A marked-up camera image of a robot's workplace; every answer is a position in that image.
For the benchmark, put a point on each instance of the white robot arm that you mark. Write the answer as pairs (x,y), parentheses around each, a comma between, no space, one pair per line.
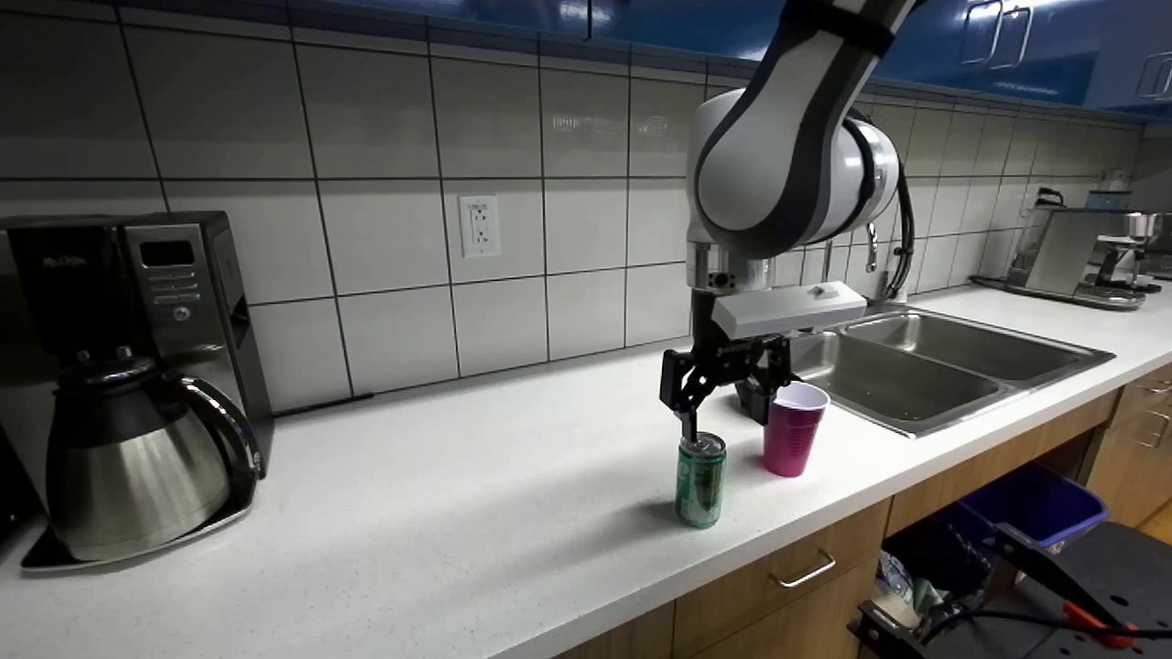
(781,134)

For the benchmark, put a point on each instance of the silver espresso machine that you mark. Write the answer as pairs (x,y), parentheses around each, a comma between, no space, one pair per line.
(1080,251)

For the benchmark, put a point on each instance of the black equipment cart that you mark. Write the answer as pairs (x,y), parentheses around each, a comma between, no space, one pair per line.
(1101,573)

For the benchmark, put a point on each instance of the wooden lower cabinet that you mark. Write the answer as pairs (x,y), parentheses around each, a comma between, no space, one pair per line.
(781,609)

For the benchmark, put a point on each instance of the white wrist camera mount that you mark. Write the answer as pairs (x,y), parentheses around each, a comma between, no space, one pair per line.
(790,307)

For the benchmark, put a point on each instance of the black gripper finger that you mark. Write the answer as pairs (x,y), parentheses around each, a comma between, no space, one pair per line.
(683,388)
(775,372)

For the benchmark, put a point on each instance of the black coffee maker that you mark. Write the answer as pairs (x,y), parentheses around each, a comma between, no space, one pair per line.
(183,294)

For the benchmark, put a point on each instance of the green soda can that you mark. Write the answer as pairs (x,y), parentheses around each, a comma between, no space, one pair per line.
(699,482)

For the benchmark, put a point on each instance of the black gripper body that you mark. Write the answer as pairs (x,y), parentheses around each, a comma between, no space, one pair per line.
(730,340)

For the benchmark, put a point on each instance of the blue upper cabinet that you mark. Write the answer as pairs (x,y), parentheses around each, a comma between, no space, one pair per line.
(488,17)

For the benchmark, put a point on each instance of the pink plastic cup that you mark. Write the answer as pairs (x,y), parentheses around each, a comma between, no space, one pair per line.
(793,432)

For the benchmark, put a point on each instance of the stainless steel double sink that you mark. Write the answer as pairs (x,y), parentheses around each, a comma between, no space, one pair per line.
(953,359)

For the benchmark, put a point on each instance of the steel coffee carafe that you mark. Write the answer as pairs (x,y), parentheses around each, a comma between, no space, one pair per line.
(133,470)

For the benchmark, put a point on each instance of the red tool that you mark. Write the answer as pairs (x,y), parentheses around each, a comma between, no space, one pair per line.
(1101,625)

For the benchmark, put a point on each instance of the blue plastic bin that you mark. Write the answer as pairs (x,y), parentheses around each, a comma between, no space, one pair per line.
(1036,503)

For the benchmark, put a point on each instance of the white wall outlet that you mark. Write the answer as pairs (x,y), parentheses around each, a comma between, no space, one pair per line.
(479,228)

